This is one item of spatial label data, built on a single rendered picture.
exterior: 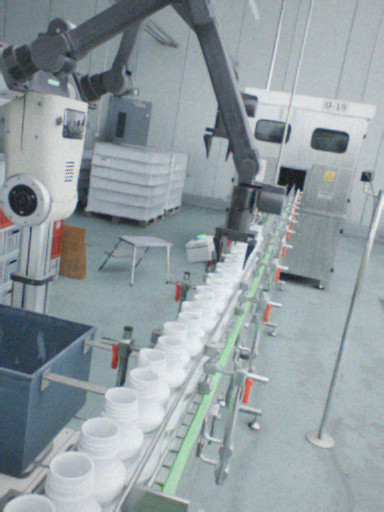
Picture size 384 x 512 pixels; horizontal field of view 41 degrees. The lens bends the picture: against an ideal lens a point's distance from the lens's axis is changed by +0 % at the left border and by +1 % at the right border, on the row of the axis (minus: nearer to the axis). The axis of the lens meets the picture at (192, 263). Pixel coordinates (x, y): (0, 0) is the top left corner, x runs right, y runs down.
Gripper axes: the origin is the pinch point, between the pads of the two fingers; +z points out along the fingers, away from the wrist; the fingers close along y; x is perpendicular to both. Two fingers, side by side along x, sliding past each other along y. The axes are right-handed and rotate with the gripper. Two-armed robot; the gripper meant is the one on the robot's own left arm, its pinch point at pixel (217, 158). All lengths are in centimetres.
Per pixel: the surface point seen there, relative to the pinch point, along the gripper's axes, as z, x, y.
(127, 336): 30, 90, -6
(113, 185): 81, -576, 256
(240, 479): 139, -38, -30
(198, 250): 31.3, 3.3, 0.1
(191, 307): 24, 85, -15
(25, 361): 59, 56, 31
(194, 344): 27, 94, -18
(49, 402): 55, 77, 13
